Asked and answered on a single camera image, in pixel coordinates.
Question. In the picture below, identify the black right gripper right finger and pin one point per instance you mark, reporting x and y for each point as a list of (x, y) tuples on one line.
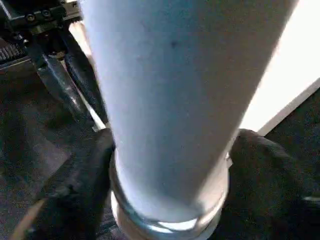
[(270, 195)]

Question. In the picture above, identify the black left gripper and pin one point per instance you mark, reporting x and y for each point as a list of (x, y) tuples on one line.
[(32, 25)]

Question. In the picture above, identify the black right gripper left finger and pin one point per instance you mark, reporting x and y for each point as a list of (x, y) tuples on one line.
[(75, 195)]

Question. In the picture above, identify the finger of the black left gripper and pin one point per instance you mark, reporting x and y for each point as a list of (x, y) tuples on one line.
[(87, 85)]

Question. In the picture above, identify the white plastic table leg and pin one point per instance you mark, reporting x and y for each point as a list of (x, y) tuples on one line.
[(175, 100)]

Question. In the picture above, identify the white plastic table top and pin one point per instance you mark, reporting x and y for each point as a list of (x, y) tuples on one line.
[(282, 62)]

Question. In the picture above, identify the black mat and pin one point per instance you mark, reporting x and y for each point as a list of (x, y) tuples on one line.
[(37, 150)]

